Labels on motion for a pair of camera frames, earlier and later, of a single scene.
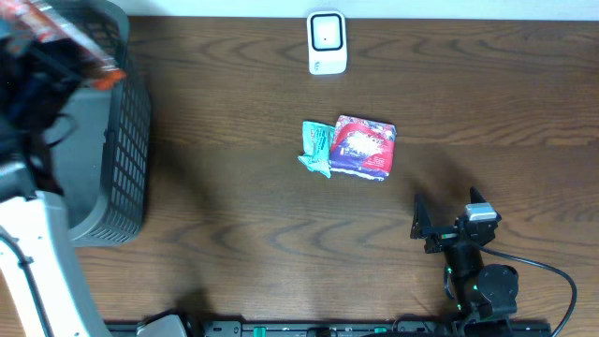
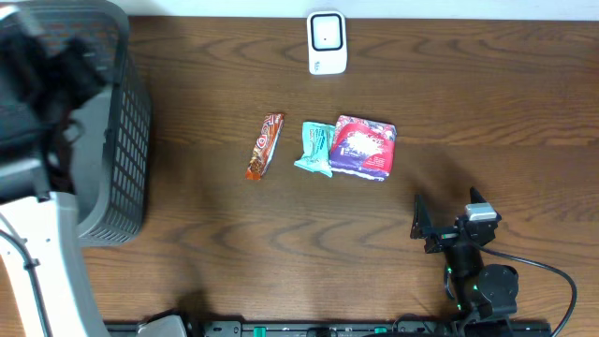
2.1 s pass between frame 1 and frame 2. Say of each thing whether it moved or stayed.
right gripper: stayed
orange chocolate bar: moved
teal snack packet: stayed
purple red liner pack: stayed
